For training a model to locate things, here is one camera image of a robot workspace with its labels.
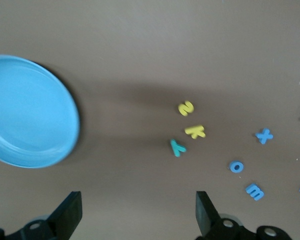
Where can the blue foam letter m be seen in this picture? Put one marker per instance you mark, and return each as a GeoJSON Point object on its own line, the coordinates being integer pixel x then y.
{"type": "Point", "coordinates": [254, 192]}

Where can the yellow foam letter s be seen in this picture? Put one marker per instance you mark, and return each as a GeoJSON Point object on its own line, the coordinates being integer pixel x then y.
{"type": "Point", "coordinates": [186, 108]}

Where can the brown table cover sheet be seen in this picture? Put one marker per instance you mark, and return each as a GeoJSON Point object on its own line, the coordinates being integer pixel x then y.
{"type": "Point", "coordinates": [140, 37]}

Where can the yellow foam letter k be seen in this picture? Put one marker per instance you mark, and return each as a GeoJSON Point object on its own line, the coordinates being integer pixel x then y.
{"type": "Point", "coordinates": [195, 132]}

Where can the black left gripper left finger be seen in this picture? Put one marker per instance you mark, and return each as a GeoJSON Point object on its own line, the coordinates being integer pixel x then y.
{"type": "Point", "coordinates": [65, 215]}

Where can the blue plate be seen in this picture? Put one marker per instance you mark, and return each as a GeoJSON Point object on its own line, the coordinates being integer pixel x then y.
{"type": "Point", "coordinates": [27, 112]}

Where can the blue foam letter x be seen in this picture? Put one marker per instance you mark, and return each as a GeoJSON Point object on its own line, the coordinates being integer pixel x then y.
{"type": "Point", "coordinates": [264, 136]}

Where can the blue foam letter o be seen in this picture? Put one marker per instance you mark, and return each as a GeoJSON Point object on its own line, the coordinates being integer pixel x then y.
{"type": "Point", "coordinates": [231, 166]}

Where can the teal foam letter y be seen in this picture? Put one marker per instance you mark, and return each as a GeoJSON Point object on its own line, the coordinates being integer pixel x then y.
{"type": "Point", "coordinates": [177, 148]}

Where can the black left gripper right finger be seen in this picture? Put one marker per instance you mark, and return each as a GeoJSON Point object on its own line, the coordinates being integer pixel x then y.
{"type": "Point", "coordinates": [207, 220]}

